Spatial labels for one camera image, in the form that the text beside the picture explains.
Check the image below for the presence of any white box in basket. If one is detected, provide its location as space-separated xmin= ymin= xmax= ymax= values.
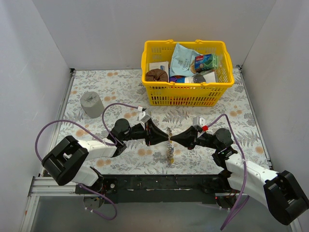
xmin=149 ymin=61 xmax=169 ymax=73

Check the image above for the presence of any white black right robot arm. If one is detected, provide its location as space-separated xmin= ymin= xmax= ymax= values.
xmin=171 ymin=126 xmax=309 ymax=225

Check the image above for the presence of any floral patterned table mat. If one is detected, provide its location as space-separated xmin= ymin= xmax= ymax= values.
xmin=54 ymin=68 xmax=269 ymax=174

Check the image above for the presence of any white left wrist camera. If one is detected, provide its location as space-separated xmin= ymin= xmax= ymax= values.
xmin=139 ymin=110 xmax=152 ymax=124

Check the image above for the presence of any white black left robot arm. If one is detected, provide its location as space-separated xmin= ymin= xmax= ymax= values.
xmin=42 ymin=118 xmax=169 ymax=193

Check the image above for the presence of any light blue chips bag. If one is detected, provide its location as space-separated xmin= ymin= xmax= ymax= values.
xmin=169 ymin=43 xmax=201 ymax=77

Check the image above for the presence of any white paper item in basket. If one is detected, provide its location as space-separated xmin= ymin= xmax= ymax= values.
xmin=193 ymin=72 xmax=217 ymax=84

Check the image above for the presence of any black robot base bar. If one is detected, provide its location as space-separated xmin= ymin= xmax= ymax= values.
xmin=74 ymin=174 xmax=249 ymax=205

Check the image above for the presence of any grey cylinder block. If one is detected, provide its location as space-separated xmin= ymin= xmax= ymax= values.
xmin=80 ymin=91 xmax=104 ymax=118

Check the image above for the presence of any brown round pouch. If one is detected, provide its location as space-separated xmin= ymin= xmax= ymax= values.
xmin=145 ymin=69 xmax=169 ymax=82

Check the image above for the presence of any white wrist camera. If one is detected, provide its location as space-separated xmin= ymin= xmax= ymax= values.
xmin=139 ymin=110 xmax=152 ymax=124
xmin=193 ymin=116 xmax=208 ymax=132

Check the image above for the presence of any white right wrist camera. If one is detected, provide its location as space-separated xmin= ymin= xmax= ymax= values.
xmin=193 ymin=116 xmax=208 ymax=132

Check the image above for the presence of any green sponge pack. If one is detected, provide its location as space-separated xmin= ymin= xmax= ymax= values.
xmin=194 ymin=54 xmax=219 ymax=72

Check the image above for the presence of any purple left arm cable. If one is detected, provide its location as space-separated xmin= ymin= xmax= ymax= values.
xmin=35 ymin=103 xmax=143 ymax=220

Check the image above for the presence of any yellow plastic shopping basket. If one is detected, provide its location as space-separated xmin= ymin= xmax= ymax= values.
xmin=141 ymin=40 xmax=235 ymax=107

